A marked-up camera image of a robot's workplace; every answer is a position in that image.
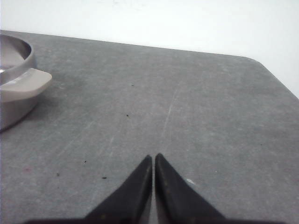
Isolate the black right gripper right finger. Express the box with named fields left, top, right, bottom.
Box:
left=155, top=153, right=227, bottom=224

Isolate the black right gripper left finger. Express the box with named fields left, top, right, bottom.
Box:
left=85, top=155, right=152, bottom=224

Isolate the stainless steel steamer pot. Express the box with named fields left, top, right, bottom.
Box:
left=0, top=34, right=52, bottom=131

